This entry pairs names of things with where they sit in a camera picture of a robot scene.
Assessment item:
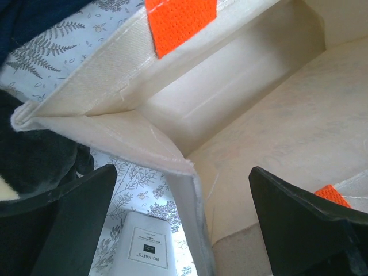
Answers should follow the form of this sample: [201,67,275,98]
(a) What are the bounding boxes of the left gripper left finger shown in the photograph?
[1,164,117,276]

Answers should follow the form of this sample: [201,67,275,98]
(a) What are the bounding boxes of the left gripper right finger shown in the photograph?
[249,167,367,275]

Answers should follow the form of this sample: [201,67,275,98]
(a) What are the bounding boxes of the white rectangular lotion bottle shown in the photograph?
[109,212,177,276]

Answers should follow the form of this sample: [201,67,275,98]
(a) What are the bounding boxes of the beige canvas bag orange handles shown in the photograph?
[11,1,367,275]

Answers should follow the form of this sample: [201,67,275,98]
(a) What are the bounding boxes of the black floral pattern pillow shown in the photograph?
[1,91,94,201]

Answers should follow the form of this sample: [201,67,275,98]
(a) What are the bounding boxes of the floral patterned tablecloth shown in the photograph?
[1,0,197,275]

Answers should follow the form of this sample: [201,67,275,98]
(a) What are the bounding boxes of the dark blue denim garment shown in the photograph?
[1,0,91,64]

